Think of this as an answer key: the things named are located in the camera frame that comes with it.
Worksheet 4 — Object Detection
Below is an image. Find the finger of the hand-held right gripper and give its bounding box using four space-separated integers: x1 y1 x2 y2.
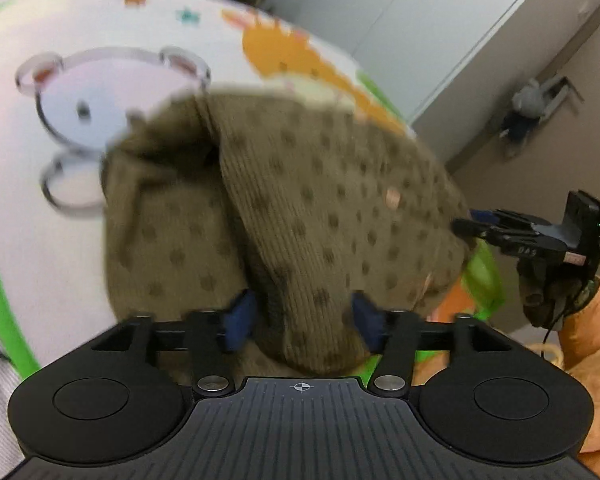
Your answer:
471 209 543 231
451 218 538 258

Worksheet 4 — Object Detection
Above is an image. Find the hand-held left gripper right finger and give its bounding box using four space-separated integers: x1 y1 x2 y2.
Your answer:
351 292 512 396

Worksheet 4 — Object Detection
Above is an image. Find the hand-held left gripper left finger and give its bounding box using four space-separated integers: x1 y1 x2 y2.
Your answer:
91 290 258 395

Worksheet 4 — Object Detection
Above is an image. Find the olive dotted knit garment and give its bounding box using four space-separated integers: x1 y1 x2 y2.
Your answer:
100 87 473 376

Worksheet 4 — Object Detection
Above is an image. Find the person's right hand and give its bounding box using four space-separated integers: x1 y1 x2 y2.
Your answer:
516 255 600 332

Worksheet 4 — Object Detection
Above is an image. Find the white wardrobe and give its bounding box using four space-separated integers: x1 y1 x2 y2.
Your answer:
262 0 566 128

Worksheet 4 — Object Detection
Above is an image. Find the cartoon printed mat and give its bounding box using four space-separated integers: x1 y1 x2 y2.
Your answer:
0 0 506 378

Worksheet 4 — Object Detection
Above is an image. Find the black cable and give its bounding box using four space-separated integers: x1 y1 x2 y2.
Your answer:
541 297 570 361

